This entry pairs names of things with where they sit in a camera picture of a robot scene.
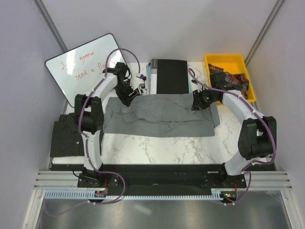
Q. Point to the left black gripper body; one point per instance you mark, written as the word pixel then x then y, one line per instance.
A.
pixel 124 90

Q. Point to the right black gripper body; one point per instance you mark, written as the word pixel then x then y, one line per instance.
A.
pixel 204 98

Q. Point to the grey long sleeve shirt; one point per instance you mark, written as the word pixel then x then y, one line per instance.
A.
pixel 160 115

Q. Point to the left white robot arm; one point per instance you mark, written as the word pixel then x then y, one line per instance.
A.
pixel 90 118

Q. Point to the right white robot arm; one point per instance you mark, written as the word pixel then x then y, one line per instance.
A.
pixel 257 139

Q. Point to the plaid shirt in bin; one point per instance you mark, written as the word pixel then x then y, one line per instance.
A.
pixel 224 80

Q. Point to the yellow plastic bin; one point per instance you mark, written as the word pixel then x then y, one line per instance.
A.
pixel 232 63

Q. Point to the folded black striped shirt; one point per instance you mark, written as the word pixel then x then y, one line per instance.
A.
pixel 66 140

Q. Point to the white whiteboard black frame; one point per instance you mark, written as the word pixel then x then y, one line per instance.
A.
pixel 79 70

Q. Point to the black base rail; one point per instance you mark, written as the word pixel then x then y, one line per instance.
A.
pixel 160 180

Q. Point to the white slotted cable duct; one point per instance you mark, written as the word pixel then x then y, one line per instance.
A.
pixel 93 194

